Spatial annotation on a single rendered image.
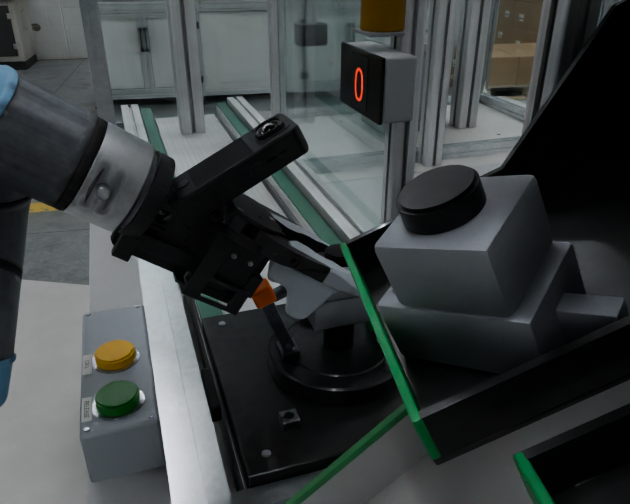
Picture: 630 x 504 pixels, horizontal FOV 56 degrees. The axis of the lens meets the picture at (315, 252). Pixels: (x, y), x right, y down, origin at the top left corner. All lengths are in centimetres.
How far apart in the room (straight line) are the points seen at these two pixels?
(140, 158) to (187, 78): 111
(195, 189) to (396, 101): 28
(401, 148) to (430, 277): 54
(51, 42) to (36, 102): 833
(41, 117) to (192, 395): 30
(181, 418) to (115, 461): 7
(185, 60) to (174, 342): 99
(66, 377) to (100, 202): 41
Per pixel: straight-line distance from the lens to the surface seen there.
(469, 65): 181
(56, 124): 44
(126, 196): 45
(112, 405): 59
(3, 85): 45
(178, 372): 64
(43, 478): 71
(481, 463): 38
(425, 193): 21
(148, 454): 61
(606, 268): 27
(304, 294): 52
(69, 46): 875
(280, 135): 47
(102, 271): 106
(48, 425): 77
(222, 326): 67
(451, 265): 20
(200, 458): 54
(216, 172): 47
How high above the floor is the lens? 135
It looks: 27 degrees down
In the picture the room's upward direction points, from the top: straight up
